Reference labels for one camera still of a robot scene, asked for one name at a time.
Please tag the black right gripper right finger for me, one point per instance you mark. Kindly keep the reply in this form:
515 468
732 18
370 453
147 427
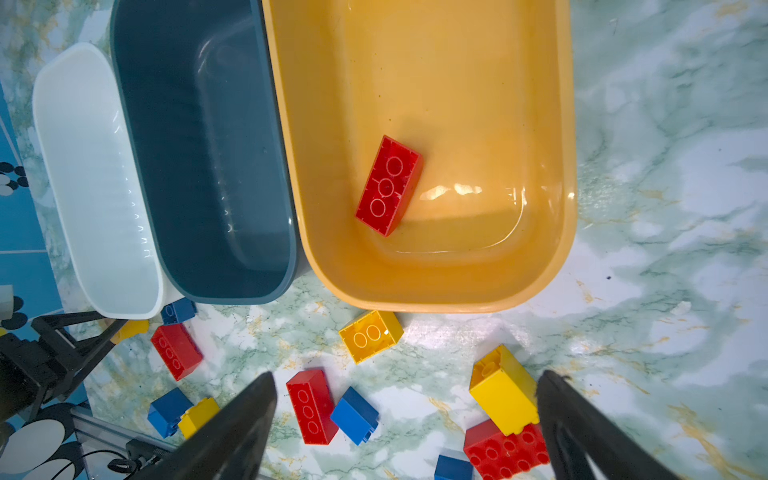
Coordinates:
580 438

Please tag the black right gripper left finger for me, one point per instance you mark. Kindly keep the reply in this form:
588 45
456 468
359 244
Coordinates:
231 445

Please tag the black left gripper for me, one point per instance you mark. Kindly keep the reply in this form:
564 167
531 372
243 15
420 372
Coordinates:
35 372

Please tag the yellow tall lego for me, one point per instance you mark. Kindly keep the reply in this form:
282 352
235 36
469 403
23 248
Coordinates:
505 391

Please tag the yellow round lego piece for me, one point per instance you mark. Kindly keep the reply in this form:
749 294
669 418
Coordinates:
130 329

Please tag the small red lego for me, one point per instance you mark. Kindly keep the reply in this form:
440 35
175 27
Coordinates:
498 456

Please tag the red long lego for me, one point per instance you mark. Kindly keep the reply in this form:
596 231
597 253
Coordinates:
177 349
390 186
313 405

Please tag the white plastic bin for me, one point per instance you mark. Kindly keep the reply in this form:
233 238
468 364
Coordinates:
88 157

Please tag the dark teal plastic bin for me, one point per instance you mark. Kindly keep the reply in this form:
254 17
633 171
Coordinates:
199 100

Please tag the yellow plastic bin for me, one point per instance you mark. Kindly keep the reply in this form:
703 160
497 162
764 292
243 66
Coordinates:
483 90

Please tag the yellow lego front left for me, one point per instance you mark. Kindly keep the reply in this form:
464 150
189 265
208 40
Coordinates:
197 416

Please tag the blue lego front left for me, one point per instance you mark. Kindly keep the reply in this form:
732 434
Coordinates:
165 413

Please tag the blue lego centre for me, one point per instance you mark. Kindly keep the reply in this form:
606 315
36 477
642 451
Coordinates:
355 417

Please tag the small dark blue lego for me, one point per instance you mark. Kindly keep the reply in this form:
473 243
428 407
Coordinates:
178 311

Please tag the blue lego front right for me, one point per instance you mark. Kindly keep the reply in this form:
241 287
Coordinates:
449 468

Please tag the yellow lego centre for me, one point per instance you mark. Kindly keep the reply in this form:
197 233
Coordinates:
371 334

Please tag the aluminium front rail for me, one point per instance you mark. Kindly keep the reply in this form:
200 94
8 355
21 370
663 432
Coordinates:
113 452

